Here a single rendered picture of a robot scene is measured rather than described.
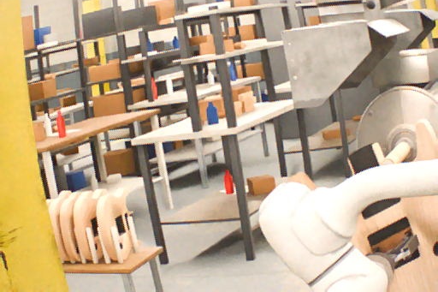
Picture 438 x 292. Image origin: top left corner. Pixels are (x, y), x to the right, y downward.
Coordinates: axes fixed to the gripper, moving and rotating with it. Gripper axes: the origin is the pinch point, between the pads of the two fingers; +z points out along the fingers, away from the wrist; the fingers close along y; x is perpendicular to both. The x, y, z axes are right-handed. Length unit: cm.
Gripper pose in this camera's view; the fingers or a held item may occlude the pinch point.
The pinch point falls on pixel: (393, 247)
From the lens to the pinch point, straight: 188.8
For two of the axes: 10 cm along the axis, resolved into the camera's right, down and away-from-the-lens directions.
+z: 3.7, -1.4, 9.2
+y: 8.4, -3.9, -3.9
